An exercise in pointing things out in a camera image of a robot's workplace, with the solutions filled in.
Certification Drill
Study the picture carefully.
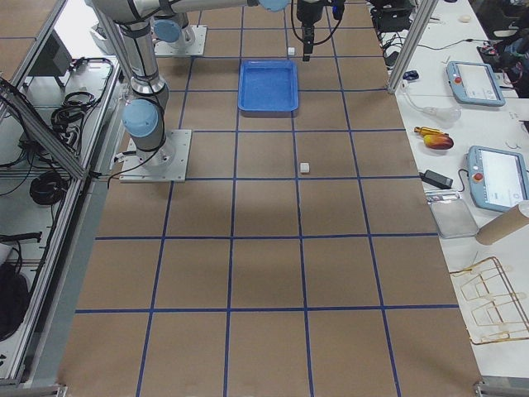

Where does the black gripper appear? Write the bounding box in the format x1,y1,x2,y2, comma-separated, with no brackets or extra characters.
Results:
295,1,325,62

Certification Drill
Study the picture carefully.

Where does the blue plastic tray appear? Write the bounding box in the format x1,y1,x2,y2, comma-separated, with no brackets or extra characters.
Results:
238,60,299,112

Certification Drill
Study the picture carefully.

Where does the gold bottle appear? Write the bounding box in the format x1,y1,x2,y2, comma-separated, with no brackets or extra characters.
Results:
414,127,444,136

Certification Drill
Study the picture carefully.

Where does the clear light bulb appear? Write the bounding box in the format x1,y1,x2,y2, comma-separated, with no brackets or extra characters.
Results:
421,106,461,123

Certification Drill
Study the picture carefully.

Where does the mango fruit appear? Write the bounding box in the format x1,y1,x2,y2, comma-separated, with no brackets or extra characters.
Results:
422,133,454,150

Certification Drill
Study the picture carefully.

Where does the far teach pendant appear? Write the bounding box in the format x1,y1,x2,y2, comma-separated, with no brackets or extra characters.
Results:
446,61,505,108

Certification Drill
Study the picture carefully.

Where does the teach pendant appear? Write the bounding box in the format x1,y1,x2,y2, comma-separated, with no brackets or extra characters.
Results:
467,146,528,212
446,61,505,108

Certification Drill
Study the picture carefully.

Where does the black power adapter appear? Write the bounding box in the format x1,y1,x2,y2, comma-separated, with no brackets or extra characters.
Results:
419,170,453,189

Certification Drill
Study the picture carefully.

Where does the clear plastic lidded box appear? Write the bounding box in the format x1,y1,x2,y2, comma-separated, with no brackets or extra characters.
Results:
430,199,479,239

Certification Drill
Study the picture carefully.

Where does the near teach pendant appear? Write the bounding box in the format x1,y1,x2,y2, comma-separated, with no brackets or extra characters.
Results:
467,146,528,212

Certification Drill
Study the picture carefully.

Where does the cardboard tube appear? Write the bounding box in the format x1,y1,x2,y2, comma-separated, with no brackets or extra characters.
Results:
475,200,528,245

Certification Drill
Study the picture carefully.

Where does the aluminium frame post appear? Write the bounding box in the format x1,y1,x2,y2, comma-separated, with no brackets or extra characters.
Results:
387,0,437,94

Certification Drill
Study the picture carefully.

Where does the gold wire rack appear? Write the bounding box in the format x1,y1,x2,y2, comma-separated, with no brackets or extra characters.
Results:
450,256,528,346

